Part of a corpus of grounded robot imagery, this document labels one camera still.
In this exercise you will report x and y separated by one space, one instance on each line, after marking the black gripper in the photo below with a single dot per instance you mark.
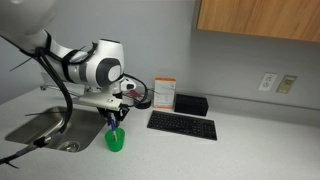
106 111

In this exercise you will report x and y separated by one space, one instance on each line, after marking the white marker with blue cap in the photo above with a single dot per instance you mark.
113 130

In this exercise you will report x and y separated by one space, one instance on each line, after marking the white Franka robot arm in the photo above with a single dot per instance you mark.
83 63

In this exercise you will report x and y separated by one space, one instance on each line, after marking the green plastic cup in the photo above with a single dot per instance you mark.
115 143

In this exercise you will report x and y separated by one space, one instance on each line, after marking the metal sink drain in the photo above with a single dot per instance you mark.
69 146

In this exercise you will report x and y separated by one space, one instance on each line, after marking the orange and white box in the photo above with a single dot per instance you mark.
164 94

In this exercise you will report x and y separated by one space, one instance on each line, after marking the black computer keyboard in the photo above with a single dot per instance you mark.
182 124

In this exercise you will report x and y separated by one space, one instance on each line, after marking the stainless steel sink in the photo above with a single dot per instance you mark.
40 126

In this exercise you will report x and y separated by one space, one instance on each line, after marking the small black box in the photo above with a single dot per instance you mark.
191 105

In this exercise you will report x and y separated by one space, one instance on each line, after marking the white wall outlet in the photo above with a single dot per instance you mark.
267 82

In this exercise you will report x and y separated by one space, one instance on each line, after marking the beige wall switch plate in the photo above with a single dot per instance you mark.
286 84

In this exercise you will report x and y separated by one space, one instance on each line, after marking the wooden wall cabinet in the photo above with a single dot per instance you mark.
260 16

